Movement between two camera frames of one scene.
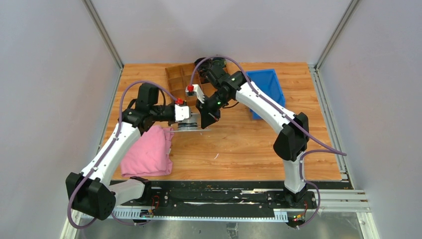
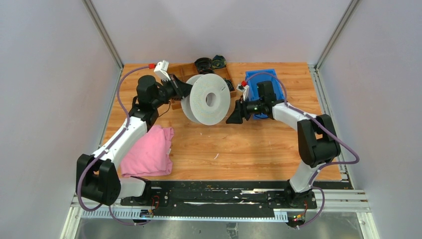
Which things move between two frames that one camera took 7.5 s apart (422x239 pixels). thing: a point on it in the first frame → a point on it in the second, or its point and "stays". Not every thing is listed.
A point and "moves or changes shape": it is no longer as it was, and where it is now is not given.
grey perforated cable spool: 192,124 moves or changes shape
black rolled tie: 203,62 stays
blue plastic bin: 265,82 stays
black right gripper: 208,116 → 241,112
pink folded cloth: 150,155 stays
